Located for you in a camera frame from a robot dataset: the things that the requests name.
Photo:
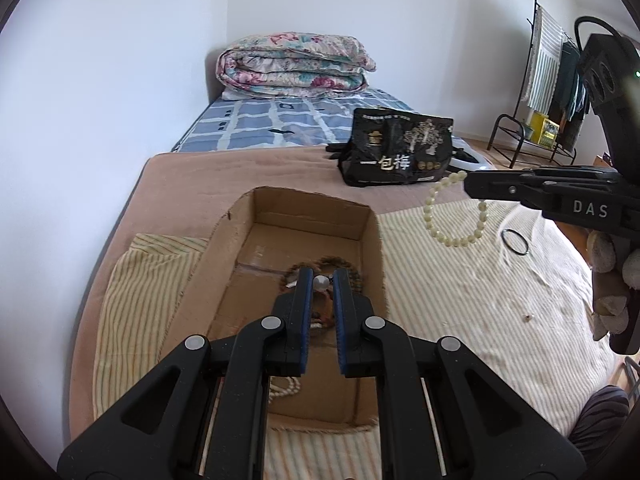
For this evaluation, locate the black bangle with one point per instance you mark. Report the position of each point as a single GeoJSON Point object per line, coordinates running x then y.
{"type": "Point", "coordinates": [503, 241]}

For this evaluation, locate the person's striped pants leg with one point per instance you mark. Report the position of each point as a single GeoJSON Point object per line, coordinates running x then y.
{"type": "Point", "coordinates": [600, 420]}

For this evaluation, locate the black snack bag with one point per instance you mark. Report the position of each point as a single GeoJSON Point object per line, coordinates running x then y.
{"type": "Point", "coordinates": [395, 145]}

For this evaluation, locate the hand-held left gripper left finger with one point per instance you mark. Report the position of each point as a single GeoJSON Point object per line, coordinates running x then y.
{"type": "Point", "coordinates": [302, 320]}

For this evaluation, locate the dark hanging clothes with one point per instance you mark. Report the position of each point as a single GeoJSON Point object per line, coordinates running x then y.
{"type": "Point", "coordinates": [567, 85]}

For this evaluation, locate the black clothes rack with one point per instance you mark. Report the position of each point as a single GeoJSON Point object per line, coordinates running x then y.
{"type": "Point", "coordinates": [528, 55]}

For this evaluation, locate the folded floral quilt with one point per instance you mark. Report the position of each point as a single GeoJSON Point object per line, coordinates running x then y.
{"type": "Point", "coordinates": [295, 65]}

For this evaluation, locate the single pearl bead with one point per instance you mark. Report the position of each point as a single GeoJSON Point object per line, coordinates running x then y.
{"type": "Point", "coordinates": [321, 284]}

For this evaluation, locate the pink brown bangle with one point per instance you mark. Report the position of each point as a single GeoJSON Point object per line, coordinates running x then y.
{"type": "Point", "coordinates": [324, 310]}

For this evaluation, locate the cardboard box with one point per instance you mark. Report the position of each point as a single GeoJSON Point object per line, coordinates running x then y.
{"type": "Point", "coordinates": [300, 230]}

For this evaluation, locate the yellow box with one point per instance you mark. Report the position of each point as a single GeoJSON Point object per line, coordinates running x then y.
{"type": "Point", "coordinates": [542, 127]}

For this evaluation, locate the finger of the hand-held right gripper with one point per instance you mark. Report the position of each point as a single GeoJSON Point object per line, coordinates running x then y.
{"type": "Point", "coordinates": [575, 174]}
{"type": "Point", "coordinates": [500, 187]}

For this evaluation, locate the yellow striped mat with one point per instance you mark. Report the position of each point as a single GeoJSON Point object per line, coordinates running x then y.
{"type": "Point", "coordinates": [475, 310]}

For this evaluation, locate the blue plaid bedsheet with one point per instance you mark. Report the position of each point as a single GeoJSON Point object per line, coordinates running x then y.
{"type": "Point", "coordinates": [260, 120]}

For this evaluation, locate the striped hanging towel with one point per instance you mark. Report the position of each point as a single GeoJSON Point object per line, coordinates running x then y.
{"type": "Point", "coordinates": [545, 60]}

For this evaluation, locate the person's right hand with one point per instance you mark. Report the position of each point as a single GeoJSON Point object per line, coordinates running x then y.
{"type": "Point", "coordinates": [605, 265]}

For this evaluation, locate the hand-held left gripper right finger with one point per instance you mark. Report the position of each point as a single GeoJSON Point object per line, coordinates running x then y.
{"type": "Point", "coordinates": [342, 320]}

